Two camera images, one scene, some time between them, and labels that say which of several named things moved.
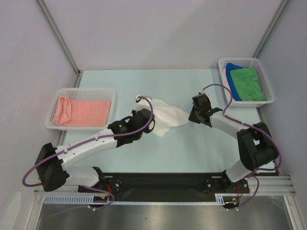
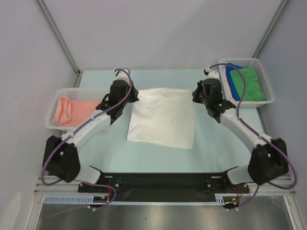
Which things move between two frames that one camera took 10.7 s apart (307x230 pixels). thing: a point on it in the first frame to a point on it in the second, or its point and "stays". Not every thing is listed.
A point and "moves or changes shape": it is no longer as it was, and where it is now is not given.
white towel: [165, 116] moves or changes shape
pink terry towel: [82, 113] stays
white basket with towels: [243, 78] stays
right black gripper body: [196, 114] to [196, 93]
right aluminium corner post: [283, 4] stays
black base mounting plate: [147, 187] stays
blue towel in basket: [229, 67] stays
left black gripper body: [138, 135] to [131, 98]
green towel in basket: [247, 84] stays
